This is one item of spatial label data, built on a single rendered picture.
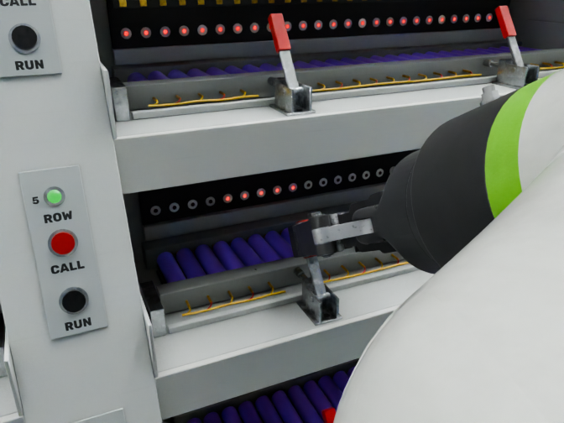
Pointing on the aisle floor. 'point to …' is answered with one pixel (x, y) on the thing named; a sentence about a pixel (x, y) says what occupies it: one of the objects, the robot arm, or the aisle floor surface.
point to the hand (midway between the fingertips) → (318, 236)
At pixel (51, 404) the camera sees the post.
